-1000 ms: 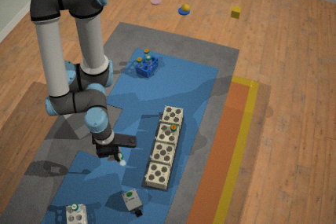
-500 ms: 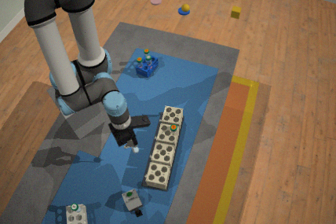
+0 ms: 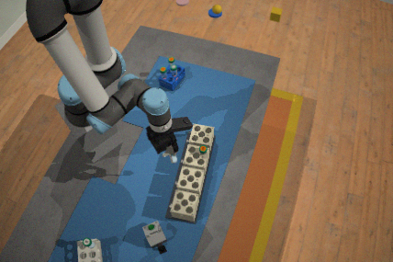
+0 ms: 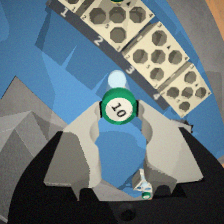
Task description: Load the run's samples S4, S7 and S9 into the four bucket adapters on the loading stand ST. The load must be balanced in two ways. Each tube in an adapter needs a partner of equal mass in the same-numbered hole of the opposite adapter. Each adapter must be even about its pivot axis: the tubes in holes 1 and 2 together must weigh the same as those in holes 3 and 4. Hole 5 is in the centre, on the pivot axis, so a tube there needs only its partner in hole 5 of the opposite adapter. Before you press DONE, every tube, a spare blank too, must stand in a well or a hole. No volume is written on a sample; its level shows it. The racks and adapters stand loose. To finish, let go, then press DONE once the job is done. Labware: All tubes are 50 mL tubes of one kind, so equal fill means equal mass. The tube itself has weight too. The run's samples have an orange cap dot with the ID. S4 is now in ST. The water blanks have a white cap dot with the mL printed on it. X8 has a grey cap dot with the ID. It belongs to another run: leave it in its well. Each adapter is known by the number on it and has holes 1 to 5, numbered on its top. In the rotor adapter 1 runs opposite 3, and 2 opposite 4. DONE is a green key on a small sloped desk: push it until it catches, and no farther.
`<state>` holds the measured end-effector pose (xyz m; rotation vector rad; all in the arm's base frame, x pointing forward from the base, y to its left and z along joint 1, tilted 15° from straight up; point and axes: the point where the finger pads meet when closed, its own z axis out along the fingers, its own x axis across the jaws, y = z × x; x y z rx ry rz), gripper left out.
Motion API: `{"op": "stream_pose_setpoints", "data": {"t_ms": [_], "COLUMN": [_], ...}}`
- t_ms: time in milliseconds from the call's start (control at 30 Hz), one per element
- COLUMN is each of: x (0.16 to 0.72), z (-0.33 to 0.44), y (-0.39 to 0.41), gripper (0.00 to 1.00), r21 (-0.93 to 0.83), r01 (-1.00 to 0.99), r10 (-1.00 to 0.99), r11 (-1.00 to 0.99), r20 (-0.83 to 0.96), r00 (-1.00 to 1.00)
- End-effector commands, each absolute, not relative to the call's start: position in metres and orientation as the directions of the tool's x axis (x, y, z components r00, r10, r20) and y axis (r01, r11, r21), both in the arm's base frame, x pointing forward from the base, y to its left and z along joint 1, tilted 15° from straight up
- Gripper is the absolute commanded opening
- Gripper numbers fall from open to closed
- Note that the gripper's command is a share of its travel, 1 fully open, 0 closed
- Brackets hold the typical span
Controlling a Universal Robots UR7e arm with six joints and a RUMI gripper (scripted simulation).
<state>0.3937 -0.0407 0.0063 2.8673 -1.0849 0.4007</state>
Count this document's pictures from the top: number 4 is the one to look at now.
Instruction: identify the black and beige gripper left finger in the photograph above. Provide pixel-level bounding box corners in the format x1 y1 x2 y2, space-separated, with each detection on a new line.
7 101 102 224

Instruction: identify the blue bench mat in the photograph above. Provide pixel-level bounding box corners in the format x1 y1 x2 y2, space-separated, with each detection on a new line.
0 0 224 198

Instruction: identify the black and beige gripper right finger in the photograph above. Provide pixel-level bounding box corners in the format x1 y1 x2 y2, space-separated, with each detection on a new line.
136 99 224 216

